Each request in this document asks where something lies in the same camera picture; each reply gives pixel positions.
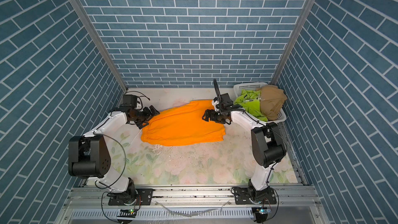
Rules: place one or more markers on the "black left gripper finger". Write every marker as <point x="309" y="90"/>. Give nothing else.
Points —
<point x="153" y="111"/>
<point x="143" y="121"/>

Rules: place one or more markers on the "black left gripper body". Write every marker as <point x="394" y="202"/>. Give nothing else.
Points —
<point x="140" y="116"/>

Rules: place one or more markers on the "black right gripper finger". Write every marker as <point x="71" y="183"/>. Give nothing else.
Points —
<point x="210" y="112"/>
<point x="208" y="117"/>

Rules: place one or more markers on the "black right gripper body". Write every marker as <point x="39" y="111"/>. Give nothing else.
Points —
<point x="221" y="117"/>

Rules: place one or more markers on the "orange shorts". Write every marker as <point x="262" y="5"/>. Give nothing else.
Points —
<point x="183" y="126"/>

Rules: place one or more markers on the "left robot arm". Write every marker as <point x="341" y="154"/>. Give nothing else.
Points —
<point x="89" y="157"/>

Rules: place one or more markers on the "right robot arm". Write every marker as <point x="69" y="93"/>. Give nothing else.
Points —
<point x="268" y="146"/>

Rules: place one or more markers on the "neon green shorts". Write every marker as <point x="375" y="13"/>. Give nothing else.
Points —
<point x="249" y="100"/>

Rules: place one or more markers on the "tan brown shorts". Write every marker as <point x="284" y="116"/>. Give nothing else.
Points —
<point x="272" y="100"/>

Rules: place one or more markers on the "white plastic laundry basket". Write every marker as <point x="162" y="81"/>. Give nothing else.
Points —
<point x="252" y="86"/>

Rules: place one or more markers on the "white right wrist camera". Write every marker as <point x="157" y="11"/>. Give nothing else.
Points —
<point x="222" y="103"/>

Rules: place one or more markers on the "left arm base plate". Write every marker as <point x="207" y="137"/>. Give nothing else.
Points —
<point x="136" y="197"/>

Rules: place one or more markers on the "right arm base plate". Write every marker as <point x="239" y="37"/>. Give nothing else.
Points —
<point x="248" y="195"/>

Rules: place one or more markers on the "aluminium front rail frame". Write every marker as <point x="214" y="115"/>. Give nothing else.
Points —
<point x="296" y="204"/>

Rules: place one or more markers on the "aluminium corner post left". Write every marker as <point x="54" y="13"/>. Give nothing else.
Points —
<point x="87" y="23"/>

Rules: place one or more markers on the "aluminium corner post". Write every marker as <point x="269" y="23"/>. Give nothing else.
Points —
<point x="87" y="23"/>
<point x="292" y="40"/>

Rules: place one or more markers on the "aluminium corner post right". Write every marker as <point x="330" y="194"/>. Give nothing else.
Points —
<point x="292" y="40"/>

